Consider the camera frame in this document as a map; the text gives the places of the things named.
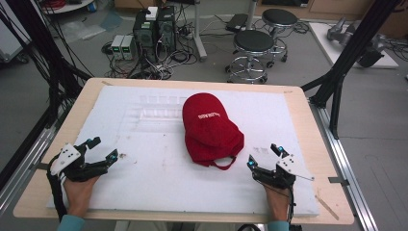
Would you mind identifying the person's right teal sleeve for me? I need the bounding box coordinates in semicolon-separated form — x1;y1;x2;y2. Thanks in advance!
267;219;291;231

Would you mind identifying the white foam board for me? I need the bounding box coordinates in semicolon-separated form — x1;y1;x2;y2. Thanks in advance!
46;84;320;218

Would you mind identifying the grey metal stand post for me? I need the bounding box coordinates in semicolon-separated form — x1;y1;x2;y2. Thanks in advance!
191;0;209;63

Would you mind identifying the red baseball cap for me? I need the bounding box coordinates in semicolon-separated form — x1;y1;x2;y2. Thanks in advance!
181;91;245;171

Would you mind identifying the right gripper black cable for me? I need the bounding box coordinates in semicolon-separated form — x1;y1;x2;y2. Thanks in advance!
263;182;296;225

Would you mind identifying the black frame with cable bundle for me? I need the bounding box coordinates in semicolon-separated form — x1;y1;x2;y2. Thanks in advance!
0;0;94;191

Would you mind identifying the aluminium rail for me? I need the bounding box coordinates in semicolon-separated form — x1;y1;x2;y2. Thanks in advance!
0;124;58;217
309;98;380;231

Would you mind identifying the black round stool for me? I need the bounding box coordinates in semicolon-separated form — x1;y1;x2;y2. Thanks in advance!
261;8;299;69
224;29;277;86

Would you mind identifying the person's teal sleeve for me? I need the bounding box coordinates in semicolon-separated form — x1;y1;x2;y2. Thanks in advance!
56;214;87;231
267;219;291;231

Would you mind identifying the person's left teal sleeve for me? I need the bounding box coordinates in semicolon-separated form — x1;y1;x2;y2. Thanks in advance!
56;214;87;231

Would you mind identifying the tangle of floor cables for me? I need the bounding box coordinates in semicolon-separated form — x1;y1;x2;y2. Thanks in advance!
101;13;200;81

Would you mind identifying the white box device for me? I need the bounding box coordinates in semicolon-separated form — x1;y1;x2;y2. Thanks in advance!
145;6;160;22

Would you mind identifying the person's left hand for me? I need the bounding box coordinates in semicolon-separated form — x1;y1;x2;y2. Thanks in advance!
63;174;101;218

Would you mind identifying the white floor platform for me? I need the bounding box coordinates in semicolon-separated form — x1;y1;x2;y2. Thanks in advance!
308;21;400;69

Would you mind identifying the round white table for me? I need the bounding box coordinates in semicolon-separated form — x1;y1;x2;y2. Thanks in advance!
40;0;96;15

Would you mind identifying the black computer tower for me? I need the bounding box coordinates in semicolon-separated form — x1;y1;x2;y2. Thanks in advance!
132;9;159;63
156;5;178;54

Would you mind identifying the white cabinet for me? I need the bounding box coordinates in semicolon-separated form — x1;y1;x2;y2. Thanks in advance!
0;9;32;64

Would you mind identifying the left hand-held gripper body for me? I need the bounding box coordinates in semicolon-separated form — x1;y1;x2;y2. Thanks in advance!
47;141;110;183

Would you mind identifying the black metal frame post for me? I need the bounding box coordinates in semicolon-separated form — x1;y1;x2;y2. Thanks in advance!
300;0;402;141

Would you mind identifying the person's right hand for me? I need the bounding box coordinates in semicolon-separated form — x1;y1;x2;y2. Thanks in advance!
263;184;292;222

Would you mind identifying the wooden table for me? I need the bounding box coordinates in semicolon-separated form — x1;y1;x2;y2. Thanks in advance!
13;77;356;226

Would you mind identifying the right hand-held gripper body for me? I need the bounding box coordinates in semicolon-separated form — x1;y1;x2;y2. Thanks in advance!
252;153;316;190

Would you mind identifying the clear plastic sheet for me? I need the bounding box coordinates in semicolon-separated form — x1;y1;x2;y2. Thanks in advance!
60;18;108;41

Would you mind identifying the grey power supply unit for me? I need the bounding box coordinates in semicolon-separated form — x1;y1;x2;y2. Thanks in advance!
110;34;125;61
120;35;138;62

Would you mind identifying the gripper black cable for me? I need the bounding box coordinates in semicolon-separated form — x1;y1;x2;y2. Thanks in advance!
45;154;69;223
263;182;296;225

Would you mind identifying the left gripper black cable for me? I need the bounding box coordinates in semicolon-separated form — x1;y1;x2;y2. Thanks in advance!
45;154;69;223

